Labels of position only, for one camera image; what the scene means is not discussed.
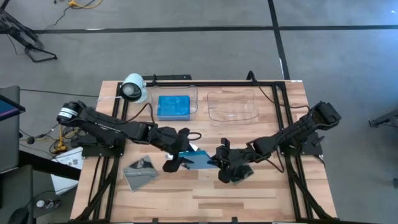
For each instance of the black metal floor stand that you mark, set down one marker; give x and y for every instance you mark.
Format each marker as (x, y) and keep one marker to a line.
(21, 31)

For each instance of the black aluminium table frame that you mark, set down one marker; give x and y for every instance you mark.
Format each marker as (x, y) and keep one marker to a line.
(217, 83)

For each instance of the black round plug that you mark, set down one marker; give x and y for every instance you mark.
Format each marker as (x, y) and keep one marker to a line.
(30, 140)

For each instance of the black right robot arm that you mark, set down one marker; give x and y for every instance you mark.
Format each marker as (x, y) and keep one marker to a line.
(295, 130)

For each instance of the tablet screen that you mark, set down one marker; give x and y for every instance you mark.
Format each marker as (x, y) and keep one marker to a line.
(6, 109)

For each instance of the black computer mouse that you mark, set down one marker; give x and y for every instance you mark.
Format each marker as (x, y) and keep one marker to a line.
(18, 216)

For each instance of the clear plastic bin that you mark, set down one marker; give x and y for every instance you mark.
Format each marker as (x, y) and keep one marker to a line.
(154, 93)
(233, 107)

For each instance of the black power strip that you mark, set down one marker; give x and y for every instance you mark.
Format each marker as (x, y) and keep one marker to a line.
(174, 76)

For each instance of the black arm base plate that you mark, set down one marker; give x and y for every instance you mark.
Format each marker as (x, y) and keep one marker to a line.
(311, 149)
(102, 152)

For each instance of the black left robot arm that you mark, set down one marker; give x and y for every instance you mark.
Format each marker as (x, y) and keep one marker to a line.
(102, 123)

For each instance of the small white cap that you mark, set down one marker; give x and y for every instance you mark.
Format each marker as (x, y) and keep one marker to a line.
(40, 203)

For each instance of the small dark object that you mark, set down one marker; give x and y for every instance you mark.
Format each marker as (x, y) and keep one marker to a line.
(53, 204)

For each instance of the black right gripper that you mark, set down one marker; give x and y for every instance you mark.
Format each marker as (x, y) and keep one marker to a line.
(233, 158)

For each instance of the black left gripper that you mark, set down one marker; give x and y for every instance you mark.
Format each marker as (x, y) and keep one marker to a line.
(171, 140)

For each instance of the grey cabinet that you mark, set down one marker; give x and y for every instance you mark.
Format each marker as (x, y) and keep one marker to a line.
(9, 146)

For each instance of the white printed paper sheet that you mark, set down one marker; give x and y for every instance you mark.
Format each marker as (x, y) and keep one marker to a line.
(65, 186)

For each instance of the white cylindrical lamp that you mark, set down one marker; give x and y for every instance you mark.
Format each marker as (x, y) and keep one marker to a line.
(133, 88)

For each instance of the black stand foot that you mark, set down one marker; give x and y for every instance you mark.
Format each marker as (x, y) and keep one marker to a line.
(385, 119)

